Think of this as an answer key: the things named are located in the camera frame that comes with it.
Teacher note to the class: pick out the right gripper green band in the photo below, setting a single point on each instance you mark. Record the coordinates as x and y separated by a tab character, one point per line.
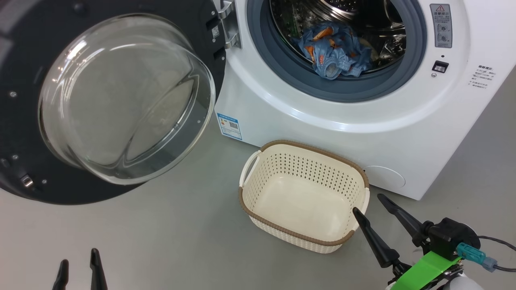
427	272

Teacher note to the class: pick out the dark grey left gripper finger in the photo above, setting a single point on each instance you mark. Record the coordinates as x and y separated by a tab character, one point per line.
96	274
61	278

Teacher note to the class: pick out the black washing machine door glass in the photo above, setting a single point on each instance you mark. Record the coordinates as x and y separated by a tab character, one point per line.
121	96

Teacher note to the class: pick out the cream perforated laundry basket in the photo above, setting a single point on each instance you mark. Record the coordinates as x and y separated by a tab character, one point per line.
302	201

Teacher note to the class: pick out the white washing machine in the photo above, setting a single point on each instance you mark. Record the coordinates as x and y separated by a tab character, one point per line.
363	117

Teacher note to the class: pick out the blue white energy label sticker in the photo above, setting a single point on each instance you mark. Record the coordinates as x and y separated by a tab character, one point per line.
229	126

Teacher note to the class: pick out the grey warning sticker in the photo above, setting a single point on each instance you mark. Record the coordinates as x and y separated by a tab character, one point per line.
441	24

